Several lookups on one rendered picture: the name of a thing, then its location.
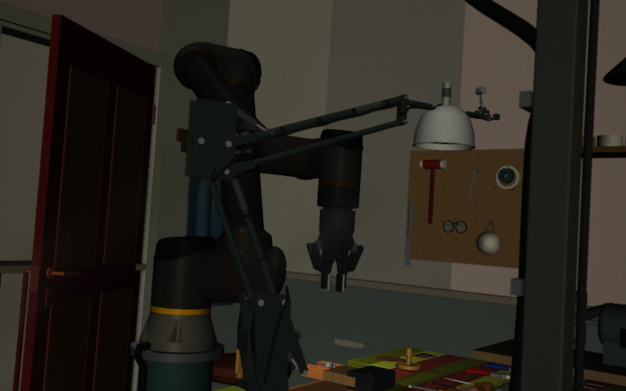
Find grey red railing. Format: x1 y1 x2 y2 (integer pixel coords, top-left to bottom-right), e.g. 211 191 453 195
0 261 32 391

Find brown wall shelf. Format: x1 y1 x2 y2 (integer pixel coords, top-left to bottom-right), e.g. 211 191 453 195
581 144 626 159

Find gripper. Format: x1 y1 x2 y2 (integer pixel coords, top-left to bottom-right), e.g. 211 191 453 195
306 209 365 293

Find grey dividers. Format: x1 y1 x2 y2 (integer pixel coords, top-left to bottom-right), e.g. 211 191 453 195
466 167 481 206

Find blue cylinder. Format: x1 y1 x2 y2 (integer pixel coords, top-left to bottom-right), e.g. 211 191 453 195
192 176 224 240

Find white lamp shade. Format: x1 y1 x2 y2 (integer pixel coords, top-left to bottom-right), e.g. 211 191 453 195
412 104 476 152

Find dark red door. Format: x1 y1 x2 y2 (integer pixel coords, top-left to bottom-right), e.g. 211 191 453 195
20 15 160 391

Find white round ball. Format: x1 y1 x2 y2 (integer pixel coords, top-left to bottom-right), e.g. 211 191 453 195
475 220 502 256

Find red round stool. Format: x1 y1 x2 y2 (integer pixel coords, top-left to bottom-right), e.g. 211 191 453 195
212 352 244 384

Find wooden peg on disc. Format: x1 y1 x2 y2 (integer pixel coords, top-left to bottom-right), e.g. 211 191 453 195
396 348 423 372

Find red hammer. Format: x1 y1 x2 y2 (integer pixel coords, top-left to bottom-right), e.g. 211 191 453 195
420 159 448 225

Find black duct pipe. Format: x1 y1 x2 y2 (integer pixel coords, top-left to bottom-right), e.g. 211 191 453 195
465 0 537 51

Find orange door handle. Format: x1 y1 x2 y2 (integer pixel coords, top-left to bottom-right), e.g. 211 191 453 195
46 266 83 280

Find wooden block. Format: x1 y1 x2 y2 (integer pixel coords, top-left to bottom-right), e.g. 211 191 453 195
322 366 358 388

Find grey wall clamp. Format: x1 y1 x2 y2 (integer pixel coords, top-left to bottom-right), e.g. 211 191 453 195
466 86 501 122

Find black box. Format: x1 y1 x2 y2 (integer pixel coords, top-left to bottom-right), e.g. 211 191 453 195
347 365 397 391

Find round white blue disc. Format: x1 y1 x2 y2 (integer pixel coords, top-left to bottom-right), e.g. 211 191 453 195
496 164 521 190

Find thin dark pole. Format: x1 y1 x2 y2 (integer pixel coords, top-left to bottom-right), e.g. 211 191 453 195
573 0 601 391

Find green red patchwork mat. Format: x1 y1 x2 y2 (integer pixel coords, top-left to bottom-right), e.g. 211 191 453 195
347 347 511 391

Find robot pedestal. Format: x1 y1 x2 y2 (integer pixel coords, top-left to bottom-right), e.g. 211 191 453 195
130 341 224 391

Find dark green lamp base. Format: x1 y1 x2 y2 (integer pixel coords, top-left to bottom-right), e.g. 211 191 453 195
236 290 308 391

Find dark green lamp joint plate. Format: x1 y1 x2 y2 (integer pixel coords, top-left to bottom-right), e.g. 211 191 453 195
185 100 239 179

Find grey ruler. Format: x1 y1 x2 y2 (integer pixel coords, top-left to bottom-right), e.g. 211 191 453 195
404 200 413 267

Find brown pegboard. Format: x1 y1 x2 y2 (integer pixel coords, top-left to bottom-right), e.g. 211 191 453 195
408 149 526 269

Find dark square post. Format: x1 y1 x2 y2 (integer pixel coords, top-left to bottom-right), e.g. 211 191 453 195
510 0 592 391

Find orange tray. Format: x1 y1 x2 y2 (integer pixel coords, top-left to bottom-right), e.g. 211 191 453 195
302 360 346 381

